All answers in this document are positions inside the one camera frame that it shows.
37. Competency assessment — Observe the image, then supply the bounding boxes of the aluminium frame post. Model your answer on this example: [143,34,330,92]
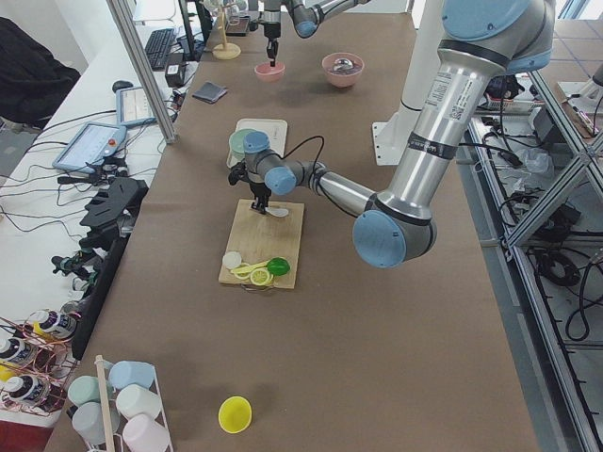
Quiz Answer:
[106,0,176,144]

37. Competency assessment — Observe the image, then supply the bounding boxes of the black keyboard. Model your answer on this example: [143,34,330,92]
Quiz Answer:
[144,28,176,72]

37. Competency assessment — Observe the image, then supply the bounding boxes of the yellow plastic spoon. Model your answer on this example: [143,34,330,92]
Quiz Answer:
[230,261,268,280]

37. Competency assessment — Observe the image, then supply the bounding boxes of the pink cup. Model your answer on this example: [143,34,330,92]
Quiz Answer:
[122,413,170,452]

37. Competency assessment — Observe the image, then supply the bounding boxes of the yellow plastic cup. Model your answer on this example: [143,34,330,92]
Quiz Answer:
[218,395,253,434]

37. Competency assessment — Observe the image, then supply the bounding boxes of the small pink bowl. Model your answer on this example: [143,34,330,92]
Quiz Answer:
[254,61,285,83]

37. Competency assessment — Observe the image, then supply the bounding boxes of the light blue cup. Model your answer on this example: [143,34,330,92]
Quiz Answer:
[108,361,155,390]

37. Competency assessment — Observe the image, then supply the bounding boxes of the blue teach pendant tablet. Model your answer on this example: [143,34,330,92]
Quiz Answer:
[52,121,127,173]

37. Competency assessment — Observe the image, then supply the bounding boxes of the white ceramic spoon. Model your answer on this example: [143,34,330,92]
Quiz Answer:
[263,206,289,218]

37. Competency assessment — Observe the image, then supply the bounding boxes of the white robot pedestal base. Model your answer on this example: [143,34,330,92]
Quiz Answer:
[372,0,444,166]

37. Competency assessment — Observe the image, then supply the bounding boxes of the black power adapter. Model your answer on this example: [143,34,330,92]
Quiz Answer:
[164,53,186,88]

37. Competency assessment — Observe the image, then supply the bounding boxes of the green bowl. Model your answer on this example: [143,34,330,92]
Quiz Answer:
[227,128,252,167]

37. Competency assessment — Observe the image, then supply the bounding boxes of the white onion piece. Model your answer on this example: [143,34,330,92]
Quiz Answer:
[222,250,242,270]

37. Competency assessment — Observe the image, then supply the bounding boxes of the copper wire bottle rack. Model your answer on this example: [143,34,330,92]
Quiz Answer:
[1,317,76,418]

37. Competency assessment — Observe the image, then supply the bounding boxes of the wooden mug tree stand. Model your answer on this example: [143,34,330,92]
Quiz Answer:
[204,0,241,60]

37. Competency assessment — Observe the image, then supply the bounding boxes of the large pink bowl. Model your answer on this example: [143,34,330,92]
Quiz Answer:
[321,52,365,88]

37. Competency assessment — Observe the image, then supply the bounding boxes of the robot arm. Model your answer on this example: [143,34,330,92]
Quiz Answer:
[228,1,555,268]
[258,0,366,68]

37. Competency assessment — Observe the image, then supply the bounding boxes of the grey folded cloth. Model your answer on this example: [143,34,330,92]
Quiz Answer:
[192,81,228,104]

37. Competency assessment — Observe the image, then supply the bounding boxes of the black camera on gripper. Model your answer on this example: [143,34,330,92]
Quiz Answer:
[228,161,249,186]

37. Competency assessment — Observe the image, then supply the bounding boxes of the cream serving tray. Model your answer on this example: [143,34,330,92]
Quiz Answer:
[226,118,288,169]

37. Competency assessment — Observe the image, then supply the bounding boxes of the white cup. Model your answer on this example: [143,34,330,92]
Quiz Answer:
[116,384,161,419]

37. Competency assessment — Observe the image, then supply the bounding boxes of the lemon slice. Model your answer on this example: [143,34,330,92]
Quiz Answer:
[249,267,273,286]

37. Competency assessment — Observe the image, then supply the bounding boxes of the green cup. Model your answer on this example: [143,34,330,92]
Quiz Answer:
[67,376,101,407]

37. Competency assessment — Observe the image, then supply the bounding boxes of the wooden cup rack post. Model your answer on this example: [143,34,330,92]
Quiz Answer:
[94,355,115,452]

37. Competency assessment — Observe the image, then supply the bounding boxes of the wooden cutting board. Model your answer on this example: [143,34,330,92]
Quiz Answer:
[224,199,304,289]

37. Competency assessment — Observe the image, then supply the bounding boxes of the grey cup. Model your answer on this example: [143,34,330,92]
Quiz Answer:
[72,401,105,444]

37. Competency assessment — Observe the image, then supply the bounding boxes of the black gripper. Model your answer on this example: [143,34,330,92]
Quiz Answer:
[250,182,271,215]
[264,23,281,67]

